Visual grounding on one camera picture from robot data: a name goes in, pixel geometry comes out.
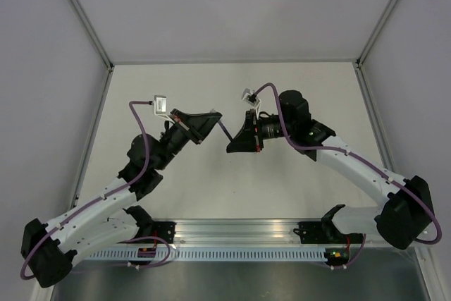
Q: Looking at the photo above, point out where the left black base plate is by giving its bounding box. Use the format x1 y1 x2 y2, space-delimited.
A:
149 221 177 244

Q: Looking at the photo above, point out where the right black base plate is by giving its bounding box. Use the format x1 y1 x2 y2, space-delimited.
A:
293 221 363 245

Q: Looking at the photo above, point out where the aluminium rail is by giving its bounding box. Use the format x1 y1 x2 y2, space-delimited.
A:
155 219 341 247

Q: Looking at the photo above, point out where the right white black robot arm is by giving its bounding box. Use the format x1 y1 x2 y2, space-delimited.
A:
226 89 437 250

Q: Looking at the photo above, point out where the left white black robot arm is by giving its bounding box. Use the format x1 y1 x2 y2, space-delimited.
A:
20 109 222 288

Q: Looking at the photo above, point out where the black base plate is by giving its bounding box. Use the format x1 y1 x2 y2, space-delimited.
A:
149 221 177 244
293 221 363 245

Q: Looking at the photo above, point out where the white slotted cable duct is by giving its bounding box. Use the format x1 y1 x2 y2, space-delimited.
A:
88 246 327 262

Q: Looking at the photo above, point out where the purple pen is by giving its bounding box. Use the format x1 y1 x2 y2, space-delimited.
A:
218 120 233 142

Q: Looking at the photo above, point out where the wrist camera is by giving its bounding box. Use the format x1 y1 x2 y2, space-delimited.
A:
242 88 261 114
152 95 170 120

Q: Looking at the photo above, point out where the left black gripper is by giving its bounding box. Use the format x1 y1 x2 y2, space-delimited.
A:
156 110 224 172

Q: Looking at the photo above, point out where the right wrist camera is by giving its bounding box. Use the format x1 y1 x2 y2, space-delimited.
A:
242 88 261 114

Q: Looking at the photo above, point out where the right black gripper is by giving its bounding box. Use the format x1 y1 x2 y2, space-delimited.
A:
227 108 295 152

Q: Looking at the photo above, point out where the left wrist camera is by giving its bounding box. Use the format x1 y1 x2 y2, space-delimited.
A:
152 95 170 120

